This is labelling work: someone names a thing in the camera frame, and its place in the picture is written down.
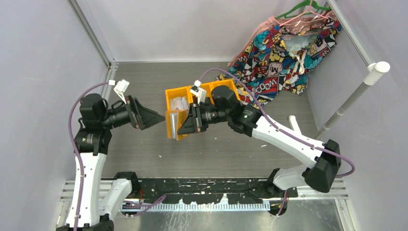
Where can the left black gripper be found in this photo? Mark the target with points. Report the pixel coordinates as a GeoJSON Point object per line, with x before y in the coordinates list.
{"type": "Point", "coordinates": [140, 117]}

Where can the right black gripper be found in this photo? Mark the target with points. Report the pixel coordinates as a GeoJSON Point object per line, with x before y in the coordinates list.
{"type": "Point", "coordinates": [193, 123]}

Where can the yellow card holder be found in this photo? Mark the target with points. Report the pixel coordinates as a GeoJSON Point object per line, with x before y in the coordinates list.
{"type": "Point", "coordinates": [174, 121]}

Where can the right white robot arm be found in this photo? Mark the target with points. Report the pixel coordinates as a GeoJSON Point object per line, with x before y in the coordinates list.
{"type": "Point", "coordinates": [320, 161]}

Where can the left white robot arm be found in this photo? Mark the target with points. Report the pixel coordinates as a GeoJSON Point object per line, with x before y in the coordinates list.
{"type": "Point", "coordinates": [88, 211]}

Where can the cards in left bin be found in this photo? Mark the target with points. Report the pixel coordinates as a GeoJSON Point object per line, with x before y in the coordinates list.
{"type": "Point", "coordinates": [178, 103]}

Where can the middle yellow bin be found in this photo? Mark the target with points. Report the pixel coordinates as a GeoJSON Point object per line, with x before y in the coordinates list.
{"type": "Point", "coordinates": [208, 99]}

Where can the right yellow bin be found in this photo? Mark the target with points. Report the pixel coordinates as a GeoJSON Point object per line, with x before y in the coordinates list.
{"type": "Point", "coordinates": [227, 82]}

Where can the colourful comic print shorts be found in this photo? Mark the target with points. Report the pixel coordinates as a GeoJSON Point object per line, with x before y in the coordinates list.
{"type": "Point", "coordinates": [271, 62]}

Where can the pink hanger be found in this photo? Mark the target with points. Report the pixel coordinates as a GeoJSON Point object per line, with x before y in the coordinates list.
{"type": "Point", "coordinates": [303, 23]}

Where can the green hanger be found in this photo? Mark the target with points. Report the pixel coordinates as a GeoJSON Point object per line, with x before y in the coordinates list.
{"type": "Point", "coordinates": [306, 7]}

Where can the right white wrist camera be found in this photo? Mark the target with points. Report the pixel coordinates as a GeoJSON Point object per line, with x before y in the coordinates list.
{"type": "Point", "coordinates": [198, 92]}

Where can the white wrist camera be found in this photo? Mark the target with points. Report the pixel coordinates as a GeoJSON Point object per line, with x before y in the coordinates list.
{"type": "Point", "coordinates": [198, 92]}
{"type": "Point", "coordinates": [119, 87]}

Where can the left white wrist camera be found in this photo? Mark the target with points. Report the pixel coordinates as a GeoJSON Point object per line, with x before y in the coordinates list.
{"type": "Point", "coordinates": [119, 87]}

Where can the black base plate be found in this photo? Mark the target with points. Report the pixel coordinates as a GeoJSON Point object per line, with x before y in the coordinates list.
{"type": "Point", "coordinates": [207, 195]}

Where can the white clothes rail pole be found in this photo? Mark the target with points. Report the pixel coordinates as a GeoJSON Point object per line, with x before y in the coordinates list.
{"type": "Point", "coordinates": [376, 71]}

